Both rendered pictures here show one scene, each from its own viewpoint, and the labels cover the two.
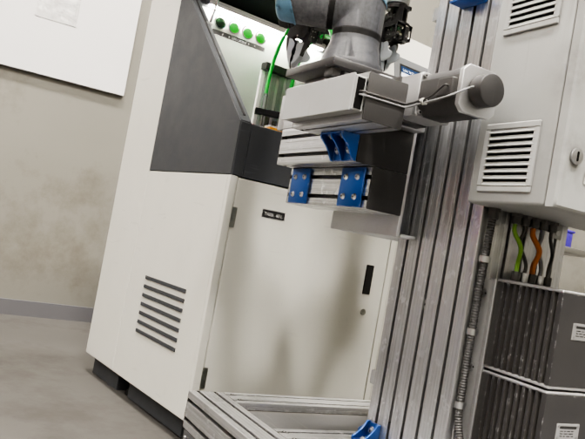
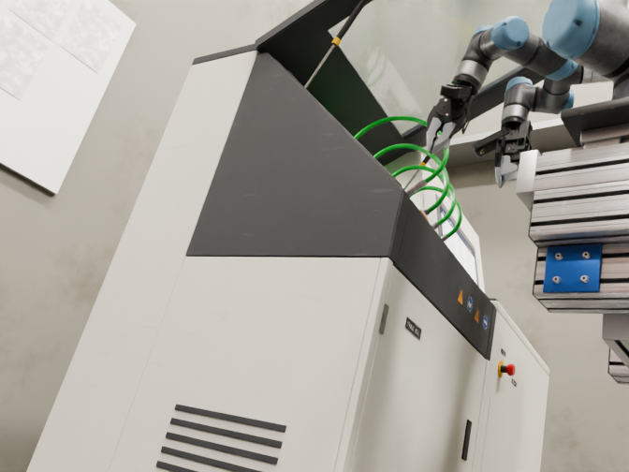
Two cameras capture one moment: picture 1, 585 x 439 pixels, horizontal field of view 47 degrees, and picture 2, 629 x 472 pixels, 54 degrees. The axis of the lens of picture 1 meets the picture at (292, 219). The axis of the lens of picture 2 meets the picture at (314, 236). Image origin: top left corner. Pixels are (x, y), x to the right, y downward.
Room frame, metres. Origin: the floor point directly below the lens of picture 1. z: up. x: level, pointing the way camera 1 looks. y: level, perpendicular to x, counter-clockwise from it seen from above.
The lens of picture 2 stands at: (0.90, 0.68, 0.32)
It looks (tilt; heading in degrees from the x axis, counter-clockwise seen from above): 22 degrees up; 343
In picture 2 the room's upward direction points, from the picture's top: 15 degrees clockwise
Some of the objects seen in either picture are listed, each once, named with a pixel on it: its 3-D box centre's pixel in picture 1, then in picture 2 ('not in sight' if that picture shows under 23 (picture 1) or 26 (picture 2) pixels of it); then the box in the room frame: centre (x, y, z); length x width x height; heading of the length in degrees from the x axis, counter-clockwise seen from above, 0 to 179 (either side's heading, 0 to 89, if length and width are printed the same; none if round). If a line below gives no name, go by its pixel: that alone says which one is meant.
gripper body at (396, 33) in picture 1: (395, 24); (514, 141); (2.17, -0.22, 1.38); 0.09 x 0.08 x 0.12; 36
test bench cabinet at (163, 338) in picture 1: (252, 303); (310, 463); (2.38, 0.08, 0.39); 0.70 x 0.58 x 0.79; 126
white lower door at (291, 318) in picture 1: (304, 303); (420, 464); (2.15, -0.08, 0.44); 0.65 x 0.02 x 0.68; 126
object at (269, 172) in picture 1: (324, 172); (445, 287); (2.16, -0.07, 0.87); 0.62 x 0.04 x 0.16; 126
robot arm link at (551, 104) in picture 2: not in sight; (554, 96); (2.10, -0.29, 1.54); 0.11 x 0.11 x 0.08; 56
